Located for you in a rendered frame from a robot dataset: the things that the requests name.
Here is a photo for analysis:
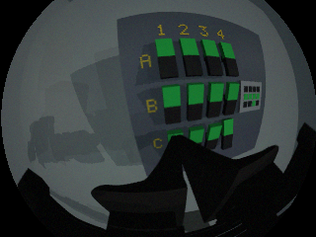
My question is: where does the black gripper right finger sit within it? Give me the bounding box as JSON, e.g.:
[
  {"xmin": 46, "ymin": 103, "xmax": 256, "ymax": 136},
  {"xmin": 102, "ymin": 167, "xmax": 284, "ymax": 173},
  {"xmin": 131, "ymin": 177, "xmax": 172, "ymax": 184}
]
[{"xmin": 178, "ymin": 134, "xmax": 279, "ymax": 222}]

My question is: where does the dark grey switch panel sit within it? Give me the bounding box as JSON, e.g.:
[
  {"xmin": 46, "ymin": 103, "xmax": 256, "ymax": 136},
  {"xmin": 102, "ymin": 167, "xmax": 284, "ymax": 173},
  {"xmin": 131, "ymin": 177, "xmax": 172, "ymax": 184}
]
[{"xmin": 118, "ymin": 12, "xmax": 266, "ymax": 177}]

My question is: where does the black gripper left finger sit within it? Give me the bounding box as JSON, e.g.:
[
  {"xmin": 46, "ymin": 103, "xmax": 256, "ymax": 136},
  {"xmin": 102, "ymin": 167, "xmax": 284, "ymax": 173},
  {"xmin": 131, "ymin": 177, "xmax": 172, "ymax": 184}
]
[{"xmin": 91, "ymin": 135, "xmax": 189, "ymax": 226}]

